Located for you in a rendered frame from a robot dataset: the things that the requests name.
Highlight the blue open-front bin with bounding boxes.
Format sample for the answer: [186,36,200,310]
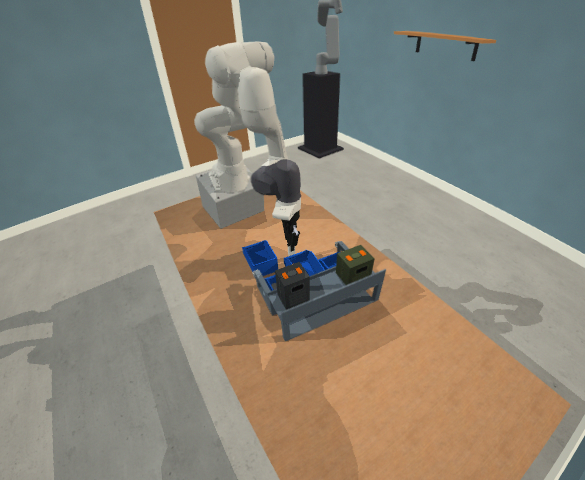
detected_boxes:
[284,250,325,276]
[242,240,278,276]
[264,275,276,291]
[318,252,339,270]

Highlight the olive green tool case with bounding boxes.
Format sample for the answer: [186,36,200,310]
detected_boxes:
[336,245,375,285]

